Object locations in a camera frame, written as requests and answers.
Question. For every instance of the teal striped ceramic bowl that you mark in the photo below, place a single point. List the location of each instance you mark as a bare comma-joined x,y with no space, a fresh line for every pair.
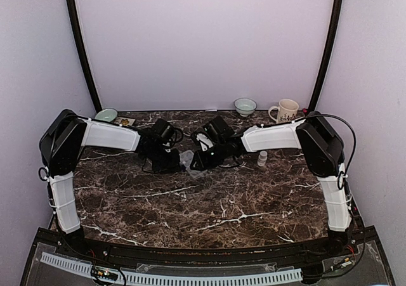
245,106

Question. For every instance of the white slotted cable duct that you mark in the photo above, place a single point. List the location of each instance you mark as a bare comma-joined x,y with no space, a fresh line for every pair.
148,274

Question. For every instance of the black left corner post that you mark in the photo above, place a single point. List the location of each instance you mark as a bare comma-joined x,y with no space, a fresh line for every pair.
82,54

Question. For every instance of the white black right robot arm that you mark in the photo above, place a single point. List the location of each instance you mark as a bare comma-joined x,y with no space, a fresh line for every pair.
322,147

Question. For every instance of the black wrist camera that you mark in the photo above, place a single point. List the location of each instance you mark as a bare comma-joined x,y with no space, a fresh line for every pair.
218,130
163,130

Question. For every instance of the cream floral ceramic mug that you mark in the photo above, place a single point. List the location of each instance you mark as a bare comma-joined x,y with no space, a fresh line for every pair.
287,110

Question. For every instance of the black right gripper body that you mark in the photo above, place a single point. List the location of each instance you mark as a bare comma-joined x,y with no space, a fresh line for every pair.
214,159

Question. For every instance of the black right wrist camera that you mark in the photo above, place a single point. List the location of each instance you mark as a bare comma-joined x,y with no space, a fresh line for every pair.
218,130

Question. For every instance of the floral patterned cloth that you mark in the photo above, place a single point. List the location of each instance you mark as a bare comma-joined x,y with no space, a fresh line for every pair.
124,121

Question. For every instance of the small white pill bottle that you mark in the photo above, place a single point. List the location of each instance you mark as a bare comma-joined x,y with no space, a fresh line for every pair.
262,158

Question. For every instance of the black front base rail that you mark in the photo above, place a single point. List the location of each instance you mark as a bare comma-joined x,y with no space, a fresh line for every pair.
296,254

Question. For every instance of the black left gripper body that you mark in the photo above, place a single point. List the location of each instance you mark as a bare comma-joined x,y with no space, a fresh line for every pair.
162,162

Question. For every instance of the pale green ceramic bowl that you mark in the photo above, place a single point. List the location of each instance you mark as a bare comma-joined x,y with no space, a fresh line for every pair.
107,115

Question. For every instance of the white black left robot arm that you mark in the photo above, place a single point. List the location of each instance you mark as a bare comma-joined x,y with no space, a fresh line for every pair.
62,144

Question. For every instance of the black right corner post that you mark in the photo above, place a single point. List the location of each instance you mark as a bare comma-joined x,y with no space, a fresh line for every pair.
327,53

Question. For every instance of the black corner post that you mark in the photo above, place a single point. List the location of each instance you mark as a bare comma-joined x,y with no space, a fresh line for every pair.
82,54
327,53

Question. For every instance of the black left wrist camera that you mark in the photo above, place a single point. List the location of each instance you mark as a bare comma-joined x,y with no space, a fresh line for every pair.
163,130

